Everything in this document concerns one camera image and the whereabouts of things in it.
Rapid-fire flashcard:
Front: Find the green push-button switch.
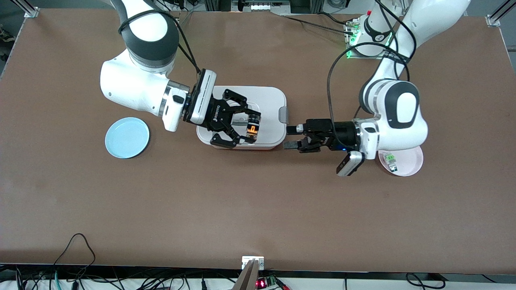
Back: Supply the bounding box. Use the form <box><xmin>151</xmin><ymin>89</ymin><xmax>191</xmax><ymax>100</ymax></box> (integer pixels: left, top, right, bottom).
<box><xmin>383</xmin><ymin>152</ymin><xmax>399</xmax><ymax>172</ymax></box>

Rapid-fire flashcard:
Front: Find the black cable across table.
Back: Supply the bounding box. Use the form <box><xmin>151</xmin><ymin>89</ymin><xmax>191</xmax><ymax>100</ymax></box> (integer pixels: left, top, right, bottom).
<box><xmin>282</xmin><ymin>14</ymin><xmax>356</xmax><ymax>35</ymax></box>

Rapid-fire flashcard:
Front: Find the orange and black push-button switch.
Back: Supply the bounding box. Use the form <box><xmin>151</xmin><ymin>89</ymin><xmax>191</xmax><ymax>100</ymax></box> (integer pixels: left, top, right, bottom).
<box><xmin>246</xmin><ymin>114</ymin><xmax>262</xmax><ymax>142</ymax></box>

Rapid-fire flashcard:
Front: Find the white lidded lunch box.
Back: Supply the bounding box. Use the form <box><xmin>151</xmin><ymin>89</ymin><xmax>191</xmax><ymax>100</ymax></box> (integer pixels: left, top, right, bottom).
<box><xmin>196</xmin><ymin>85</ymin><xmax>289</xmax><ymax>150</ymax></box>

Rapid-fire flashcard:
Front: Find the aluminium frame profile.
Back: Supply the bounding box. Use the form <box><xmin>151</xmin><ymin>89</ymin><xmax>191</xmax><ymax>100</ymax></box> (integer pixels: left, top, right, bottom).
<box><xmin>10</xmin><ymin>0</ymin><xmax>40</xmax><ymax>19</ymax></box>

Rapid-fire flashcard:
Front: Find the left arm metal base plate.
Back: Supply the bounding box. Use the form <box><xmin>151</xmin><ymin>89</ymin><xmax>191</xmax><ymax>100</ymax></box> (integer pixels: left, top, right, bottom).
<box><xmin>345</xmin><ymin>19</ymin><xmax>388</xmax><ymax>60</ymax></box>

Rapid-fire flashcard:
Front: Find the black looped cable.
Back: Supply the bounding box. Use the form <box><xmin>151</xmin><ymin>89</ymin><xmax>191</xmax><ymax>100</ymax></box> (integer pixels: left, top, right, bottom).
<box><xmin>54</xmin><ymin>233</ymin><xmax>96</xmax><ymax>278</ymax></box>

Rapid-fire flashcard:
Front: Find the circuit board with red display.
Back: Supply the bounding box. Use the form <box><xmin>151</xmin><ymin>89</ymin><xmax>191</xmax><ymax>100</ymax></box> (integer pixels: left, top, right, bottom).
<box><xmin>256</xmin><ymin>275</ymin><xmax>279</xmax><ymax>289</ymax></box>

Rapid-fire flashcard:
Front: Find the black cable tangle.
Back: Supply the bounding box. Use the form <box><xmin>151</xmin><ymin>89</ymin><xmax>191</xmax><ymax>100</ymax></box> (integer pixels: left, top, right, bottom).
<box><xmin>0</xmin><ymin>264</ymin><xmax>242</xmax><ymax>290</ymax></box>

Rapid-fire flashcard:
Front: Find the pink round plate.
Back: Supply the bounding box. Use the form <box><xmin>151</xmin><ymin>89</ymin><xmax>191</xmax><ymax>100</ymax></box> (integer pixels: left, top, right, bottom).
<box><xmin>378</xmin><ymin>146</ymin><xmax>424</xmax><ymax>177</ymax></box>

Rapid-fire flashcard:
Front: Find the light blue round plate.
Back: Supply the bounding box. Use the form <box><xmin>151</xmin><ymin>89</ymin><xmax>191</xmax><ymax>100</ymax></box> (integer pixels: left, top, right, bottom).
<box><xmin>105</xmin><ymin>117</ymin><xmax>150</xmax><ymax>159</ymax></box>

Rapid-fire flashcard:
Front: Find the white metal bracket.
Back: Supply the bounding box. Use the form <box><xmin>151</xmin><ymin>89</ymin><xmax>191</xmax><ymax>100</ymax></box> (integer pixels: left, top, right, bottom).
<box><xmin>242</xmin><ymin>256</ymin><xmax>265</xmax><ymax>270</ymax></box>

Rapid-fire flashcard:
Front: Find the grey slanted bar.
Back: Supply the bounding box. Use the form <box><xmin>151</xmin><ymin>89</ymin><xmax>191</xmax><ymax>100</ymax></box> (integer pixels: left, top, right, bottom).
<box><xmin>233</xmin><ymin>259</ymin><xmax>261</xmax><ymax>290</ymax></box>

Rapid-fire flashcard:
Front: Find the black coiled cable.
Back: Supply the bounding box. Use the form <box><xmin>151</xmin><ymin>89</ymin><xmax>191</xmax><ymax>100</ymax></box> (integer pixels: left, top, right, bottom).
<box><xmin>405</xmin><ymin>273</ymin><xmax>449</xmax><ymax>290</ymax></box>

